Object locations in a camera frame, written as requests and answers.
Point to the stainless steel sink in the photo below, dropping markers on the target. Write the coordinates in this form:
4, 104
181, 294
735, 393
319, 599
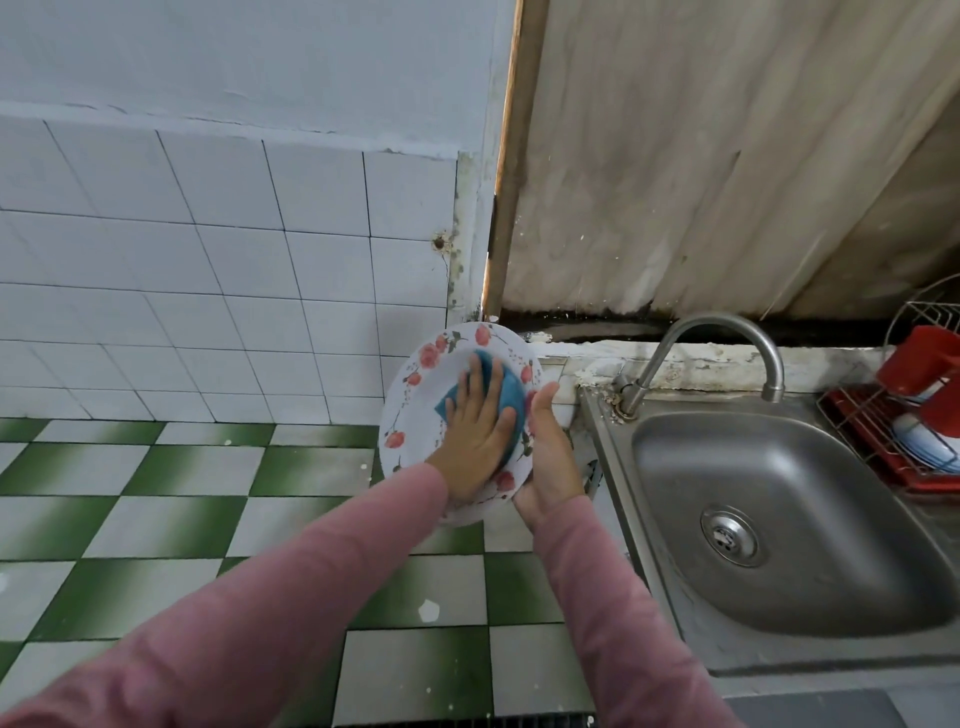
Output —
810, 510

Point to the weathered wooden board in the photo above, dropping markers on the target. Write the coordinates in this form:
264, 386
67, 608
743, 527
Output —
720, 150

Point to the person's left forearm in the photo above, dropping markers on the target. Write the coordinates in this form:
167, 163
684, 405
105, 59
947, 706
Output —
225, 615

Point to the person's right forearm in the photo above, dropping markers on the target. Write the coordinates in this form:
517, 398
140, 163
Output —
630, 630

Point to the red plastic cutlery cup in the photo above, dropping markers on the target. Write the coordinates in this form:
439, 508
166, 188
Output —
923, 368

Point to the person's right hand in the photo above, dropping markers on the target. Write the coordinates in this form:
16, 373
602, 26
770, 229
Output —
548, 465

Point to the person's left hand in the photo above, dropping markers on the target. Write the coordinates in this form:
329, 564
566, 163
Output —
473, 438

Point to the green checkered tile countertop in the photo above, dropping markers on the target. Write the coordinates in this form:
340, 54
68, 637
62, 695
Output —
150, 510

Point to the white bowl with blue rim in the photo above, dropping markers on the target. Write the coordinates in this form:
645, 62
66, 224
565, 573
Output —
927, 443

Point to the chrome faucet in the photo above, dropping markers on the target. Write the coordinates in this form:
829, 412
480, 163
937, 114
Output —
720, 323

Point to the red flower plate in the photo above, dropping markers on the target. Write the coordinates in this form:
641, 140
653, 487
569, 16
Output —
405, 413

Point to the blue cleaning cloth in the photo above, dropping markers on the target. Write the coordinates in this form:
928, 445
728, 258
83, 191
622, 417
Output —
513, 387

